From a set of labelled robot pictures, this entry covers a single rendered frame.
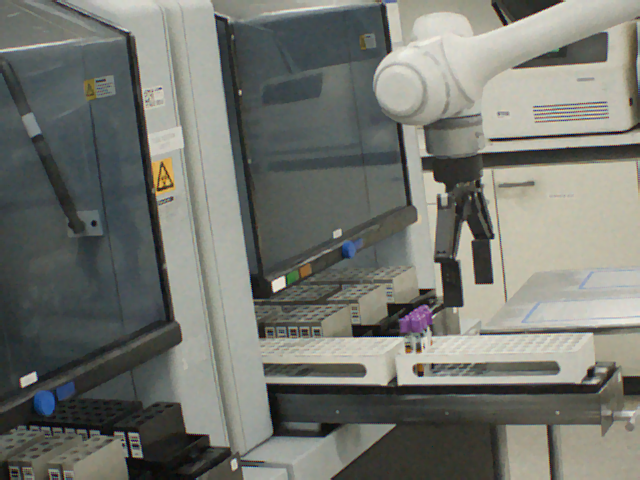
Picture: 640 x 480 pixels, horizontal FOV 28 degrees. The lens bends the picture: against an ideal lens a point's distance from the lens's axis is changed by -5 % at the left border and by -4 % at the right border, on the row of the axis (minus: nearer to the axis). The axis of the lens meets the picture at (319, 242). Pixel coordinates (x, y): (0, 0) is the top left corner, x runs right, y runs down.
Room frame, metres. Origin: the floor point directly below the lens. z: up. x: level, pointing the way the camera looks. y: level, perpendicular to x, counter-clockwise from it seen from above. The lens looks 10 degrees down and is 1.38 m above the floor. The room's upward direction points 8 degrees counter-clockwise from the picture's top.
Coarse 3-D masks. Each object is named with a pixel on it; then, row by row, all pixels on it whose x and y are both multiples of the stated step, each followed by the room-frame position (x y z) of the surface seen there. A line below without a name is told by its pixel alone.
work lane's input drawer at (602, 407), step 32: (288, 384) 2.02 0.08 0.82; (512, 384) 1.84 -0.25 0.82; (544, 384) 1.82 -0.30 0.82; (576, 384) 1.79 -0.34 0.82; (608, 384) 1.81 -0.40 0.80; (288, 416) 2.01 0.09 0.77; (320, 416) 1.98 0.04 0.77; (352, 416) 1.95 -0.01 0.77; (384, 416) 1.93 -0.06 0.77; (416, 416) 1.90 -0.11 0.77; (448, 416) 1.88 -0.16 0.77; (480, 416) 1.85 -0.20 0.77; (512, 416) 1.83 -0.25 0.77; (544, 416) 1.80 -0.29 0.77; (576, 416) 1.78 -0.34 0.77; (608, 416) 1.80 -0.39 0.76
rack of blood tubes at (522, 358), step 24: (456, 336) 1.99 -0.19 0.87; (480, 336) 1.97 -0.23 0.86; (504, 336) 1.95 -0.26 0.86; (528, 336) 1.93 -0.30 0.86; (552, 336) 1.90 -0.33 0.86; (576, 336) 1.88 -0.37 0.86; (408, 360) 1.92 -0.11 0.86; (432, 360) 1.90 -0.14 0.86; (456, 360) 1.88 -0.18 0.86; (480, 360) 1.87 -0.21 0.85; (504, 360) 1.85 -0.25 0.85; (528, 360) 1.83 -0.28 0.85; (552, 360) 1.81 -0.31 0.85; (576, 360) 1.80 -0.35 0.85
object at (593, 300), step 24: (528, 288) 2.44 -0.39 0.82; (552, 288) 2.41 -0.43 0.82; (576, 288) 2.38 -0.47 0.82; (600, 288) 2.35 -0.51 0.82; (624, 288) 2.32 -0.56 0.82; (504, 312) 2.28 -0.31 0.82; (528, 312) 2.25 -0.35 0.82; (552, 312) 2.23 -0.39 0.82; (576, 312) 2.20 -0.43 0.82; (600, 312) 2.17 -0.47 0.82; (624, 312) 2.15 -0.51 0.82; (504, 432) 2.18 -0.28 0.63; (552, 432) 2.56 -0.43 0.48; (504, 456) 2.17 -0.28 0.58; (552, 456) 2.56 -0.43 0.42
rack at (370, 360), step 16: (272, 352) 2.05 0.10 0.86; (288, 352) 2.04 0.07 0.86; (304, 352) 2.03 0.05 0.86; (320, 352) 2.01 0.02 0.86; (336, 352) 2.00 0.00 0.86; (352, 352) 1.99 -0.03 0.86; (368, 352) 1.97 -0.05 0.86; (384, 352) 1.96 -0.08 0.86; (272, 368) 2.10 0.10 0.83; (288, 368) 2.08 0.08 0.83; (304, 368) 2.12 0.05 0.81; (320, 368) 2.10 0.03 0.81; (336, 368) 2.09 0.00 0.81; (352, 368) 2.08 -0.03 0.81; (368, 368) 1.95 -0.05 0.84; (384, 368) 1.95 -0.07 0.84; (384, 384) 1.95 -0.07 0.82
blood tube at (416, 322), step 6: (414, 318) 1.93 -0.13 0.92; (414, 324) 1.92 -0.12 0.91; (420, 324) 1.92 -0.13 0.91; (414, 330) 1.92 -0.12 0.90; (420, 330) 1.92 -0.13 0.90; (414, 336) 1.92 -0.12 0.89; (420, 336) 1.92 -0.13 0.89; (414, 342) 1.92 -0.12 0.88; (420, 342) 1.92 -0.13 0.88; (420, 348) 1.92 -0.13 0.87; (420, 366) 1.92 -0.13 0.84; (420, 372) 1.92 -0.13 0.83
